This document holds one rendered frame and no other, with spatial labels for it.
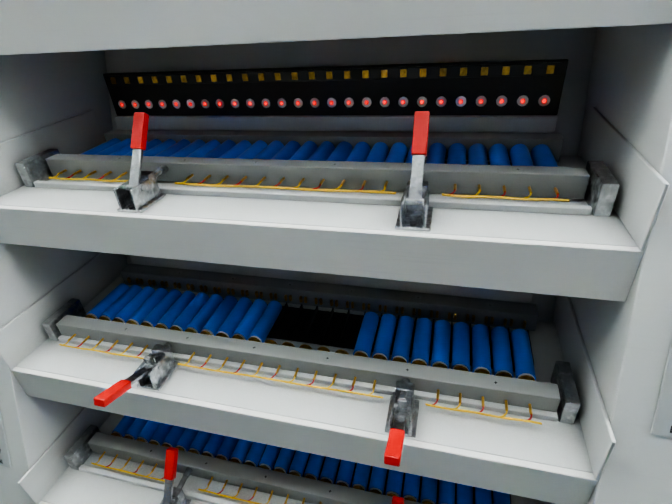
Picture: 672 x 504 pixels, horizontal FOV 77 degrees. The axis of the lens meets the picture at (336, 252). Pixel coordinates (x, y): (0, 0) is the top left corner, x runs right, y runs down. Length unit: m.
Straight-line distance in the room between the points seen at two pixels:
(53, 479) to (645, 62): 0.78
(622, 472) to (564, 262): 0.18
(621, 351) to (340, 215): 0.24
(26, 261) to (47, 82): 0.21
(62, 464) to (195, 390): 0.28
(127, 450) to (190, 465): 0.10
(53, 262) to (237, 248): 0.30
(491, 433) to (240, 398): 0.24
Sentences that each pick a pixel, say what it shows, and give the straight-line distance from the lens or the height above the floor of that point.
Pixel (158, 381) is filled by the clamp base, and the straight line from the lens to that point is 0.51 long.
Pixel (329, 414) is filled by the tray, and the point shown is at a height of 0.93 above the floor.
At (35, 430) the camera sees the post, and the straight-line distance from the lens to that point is 0.68.
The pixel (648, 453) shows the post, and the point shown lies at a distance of 0.43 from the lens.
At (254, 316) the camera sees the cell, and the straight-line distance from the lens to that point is 0.53.
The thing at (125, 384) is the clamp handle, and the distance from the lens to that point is 0.47.
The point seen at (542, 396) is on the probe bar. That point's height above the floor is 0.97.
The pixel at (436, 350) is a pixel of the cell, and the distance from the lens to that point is 0.47.
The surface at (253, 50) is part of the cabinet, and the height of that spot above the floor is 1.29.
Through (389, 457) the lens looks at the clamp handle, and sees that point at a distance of 0.36.
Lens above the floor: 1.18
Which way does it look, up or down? 14 degrees down
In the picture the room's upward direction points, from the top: 1 degrees clockwise
